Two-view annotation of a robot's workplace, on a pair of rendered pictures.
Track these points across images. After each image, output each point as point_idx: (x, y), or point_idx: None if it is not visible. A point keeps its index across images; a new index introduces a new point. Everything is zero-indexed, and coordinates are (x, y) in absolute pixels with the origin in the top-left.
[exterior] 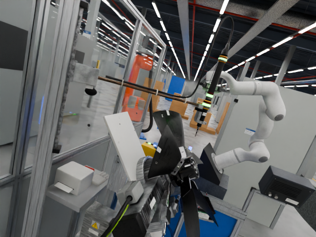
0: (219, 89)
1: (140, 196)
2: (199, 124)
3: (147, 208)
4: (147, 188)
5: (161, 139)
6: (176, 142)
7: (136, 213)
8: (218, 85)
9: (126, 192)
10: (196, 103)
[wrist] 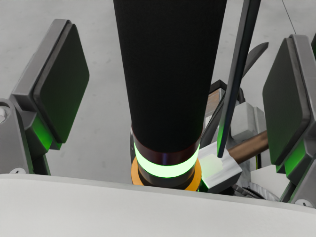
0: (77, 78)
1: (230, 128)
2: None
3: (211, 108)
4: (227, 145)
5: (254, 48)
6: (223, 100)
7: (222, 86)
8: (18, 175)
9: (252, 106)
10: (239, 143)
